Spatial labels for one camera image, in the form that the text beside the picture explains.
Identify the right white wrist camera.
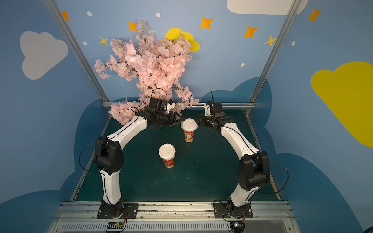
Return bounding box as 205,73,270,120
204,103,211,117

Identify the small circuit board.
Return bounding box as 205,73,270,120
106,222,125,232
229,222,245,233

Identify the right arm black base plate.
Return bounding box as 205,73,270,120
212,202,253,219

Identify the aluminium frame post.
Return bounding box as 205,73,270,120
248,0,302,108
43,0,109,102

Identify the white cup lid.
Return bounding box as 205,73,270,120
158,144,176,160
181,118,198,132

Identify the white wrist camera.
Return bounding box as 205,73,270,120
166,102,176,114
204,103,211,117

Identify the pink cherry blossom tree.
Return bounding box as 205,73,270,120
94,20,199,125

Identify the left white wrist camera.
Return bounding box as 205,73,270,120
166,102,176,114

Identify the aluminium front rail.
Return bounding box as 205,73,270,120
48,201,300,233

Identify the left small circuit board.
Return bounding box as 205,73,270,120
106,222,125,232

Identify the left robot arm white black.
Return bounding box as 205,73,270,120
93,97,182,219

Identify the right aluminium frame post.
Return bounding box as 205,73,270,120
248,0,302,108

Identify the right small circuit board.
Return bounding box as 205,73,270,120
229,222,245,233

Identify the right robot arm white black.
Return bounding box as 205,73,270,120
197,101,272,219

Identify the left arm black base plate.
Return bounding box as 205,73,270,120
97,202,139,219

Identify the red paper cup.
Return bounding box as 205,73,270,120
158,144,176,168
183,129,195,143

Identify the left aluminium frame post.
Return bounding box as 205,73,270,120
43,0,109,102

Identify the back aluminium frame bar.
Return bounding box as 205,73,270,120
103,102,255,109

